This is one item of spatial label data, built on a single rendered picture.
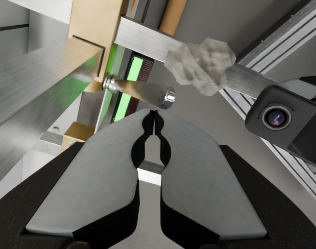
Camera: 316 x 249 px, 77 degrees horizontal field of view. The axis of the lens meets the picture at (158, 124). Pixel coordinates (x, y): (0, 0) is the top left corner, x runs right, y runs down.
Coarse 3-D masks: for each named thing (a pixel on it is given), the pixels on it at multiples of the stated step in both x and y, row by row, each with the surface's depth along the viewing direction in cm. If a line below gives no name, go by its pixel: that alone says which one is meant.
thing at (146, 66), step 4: (144, 64) 41; (148, 64) 41; (144, 68) 41; (148, 68) 41; (140, 72) 42; (144, 72) 42; (148, 72) 42; (140, 76) 42; (144, 76) 42; (140, 80) 42; (144, 80) 42; (132, 100) 45; (136, 100) 45; (132, 104) 45; (136, 104) 45; (128, 108) 46; (132, 108) 46; (128, 112) 46; (132, 112) 46
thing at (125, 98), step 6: (138, 60) 40; (132, 66) 41; (138, 66) 41; (132, 72) 42; (138, 72) 42; (132, 78) 42; (126, 96) 44; (120, 102) 45; (126, 102) 45; (120, 108) 46; (120, 114) 47
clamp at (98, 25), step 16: (80, 0) 21; (96, 0) 21; (112, 0) 21; (128, 0) 24; (80, 16) 22; (96, 16) 22; (112, 16) 22; (80, 32) 22; (96, 32) 22; (112, 32) 22; (112, 48) 24; (112, 64) 29; (96, 80) 25
